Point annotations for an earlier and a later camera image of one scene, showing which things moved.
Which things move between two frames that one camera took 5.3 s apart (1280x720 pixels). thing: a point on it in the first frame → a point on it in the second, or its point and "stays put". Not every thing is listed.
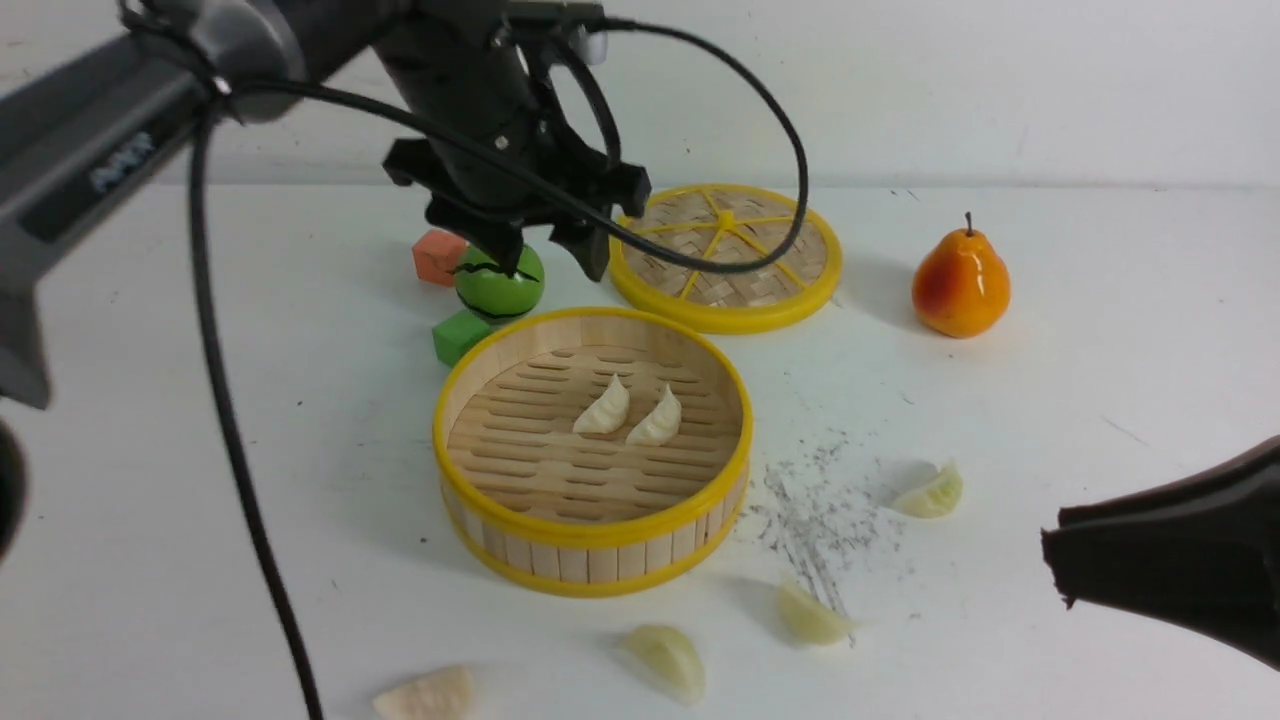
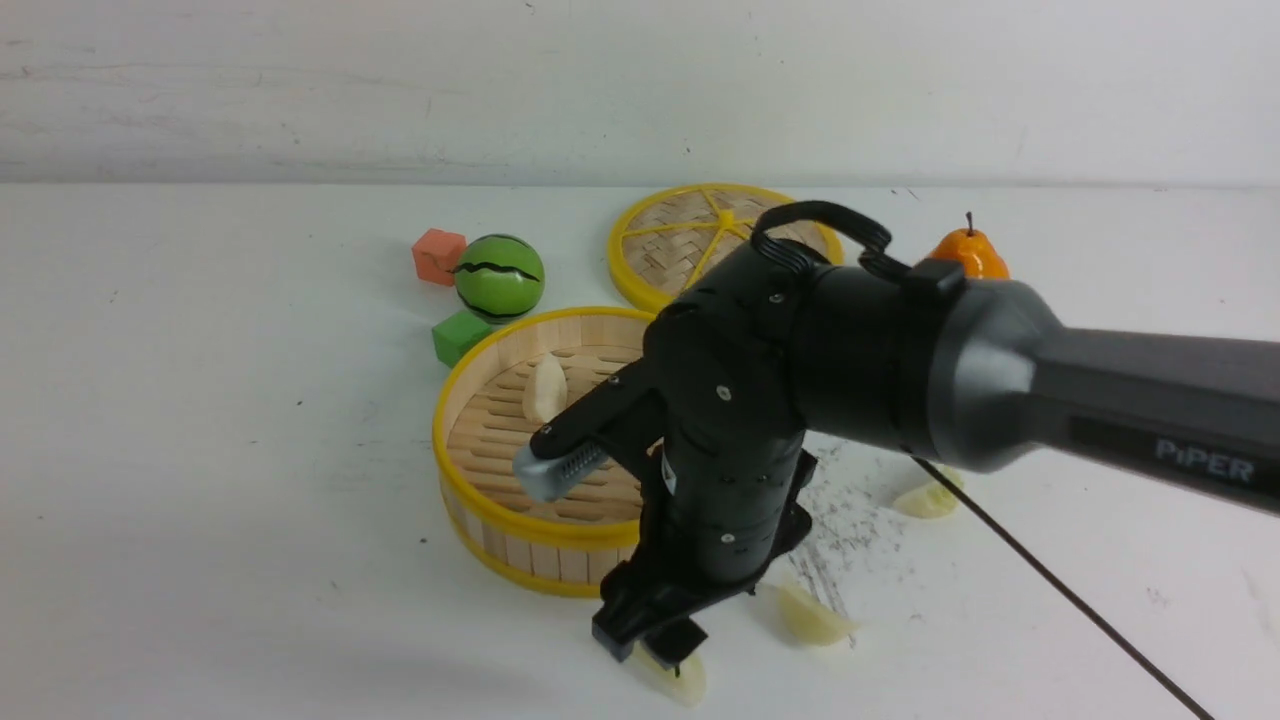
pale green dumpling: x=937 y=499 stays put
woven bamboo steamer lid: x=723 y=224 stays put
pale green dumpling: x=806 y=620 stays put
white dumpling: x=445 y=694 → x=545 y=391
